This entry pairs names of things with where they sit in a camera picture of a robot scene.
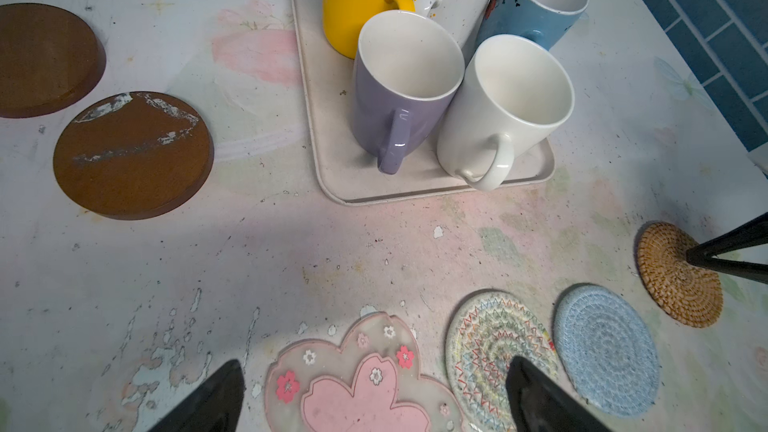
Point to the blue floral mug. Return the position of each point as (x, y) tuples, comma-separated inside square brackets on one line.
[(544, 22)]

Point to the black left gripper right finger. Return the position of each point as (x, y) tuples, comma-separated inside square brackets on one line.
[(537, 403)]

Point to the blue woven round coaster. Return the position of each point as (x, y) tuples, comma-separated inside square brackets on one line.
[(607, 350)]

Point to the tan rattan round coaster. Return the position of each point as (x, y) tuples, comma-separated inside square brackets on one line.
[(689, 294)]

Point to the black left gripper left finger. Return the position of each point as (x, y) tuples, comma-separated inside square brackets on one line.
[(215, 405)]

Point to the matte brown wooden coaster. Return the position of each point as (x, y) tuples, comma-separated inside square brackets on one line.
[(50, 59)]

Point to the purple mug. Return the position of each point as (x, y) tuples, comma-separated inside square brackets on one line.
[(405, 74)]

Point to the multicolour woven round coaster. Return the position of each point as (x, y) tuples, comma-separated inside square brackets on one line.
[(488, 330)]

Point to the pink flower silicone coaster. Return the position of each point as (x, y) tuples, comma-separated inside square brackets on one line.
[(371, 381)]

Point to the beige serving tray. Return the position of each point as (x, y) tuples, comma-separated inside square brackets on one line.
[(345, 171)]

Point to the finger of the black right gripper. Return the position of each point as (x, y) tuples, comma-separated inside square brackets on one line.
[(750, 234), (747, 270)]

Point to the glossy brown scratched coaster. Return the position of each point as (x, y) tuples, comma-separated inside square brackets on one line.
[(134, 155)]

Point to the plain white mug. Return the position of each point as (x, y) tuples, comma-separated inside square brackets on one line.
[(514, 95)]

